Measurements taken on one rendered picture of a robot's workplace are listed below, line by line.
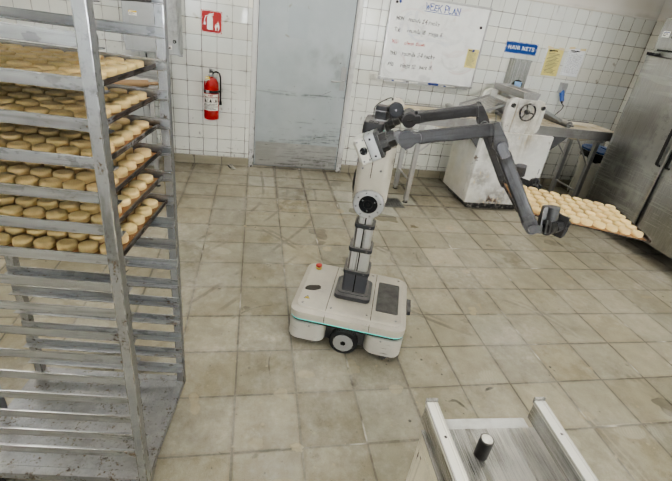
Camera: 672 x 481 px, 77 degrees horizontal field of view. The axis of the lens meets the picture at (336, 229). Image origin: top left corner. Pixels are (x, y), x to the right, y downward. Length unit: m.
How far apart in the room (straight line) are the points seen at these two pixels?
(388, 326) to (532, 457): 1.29
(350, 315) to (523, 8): 4.17
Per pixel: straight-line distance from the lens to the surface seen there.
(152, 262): 1.76
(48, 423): 2.13
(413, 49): 5.06
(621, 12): 6.28
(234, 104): 4.89
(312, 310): 2.36
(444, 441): 1.07
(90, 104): 1.08
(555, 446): 1.22
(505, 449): 1.20
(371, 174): 2.08
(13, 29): 1.16
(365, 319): 2.34
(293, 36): 4.83
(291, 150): 5.05
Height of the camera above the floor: 1.71
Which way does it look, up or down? 27 degrees down
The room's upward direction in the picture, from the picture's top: 8 degrees clockwise
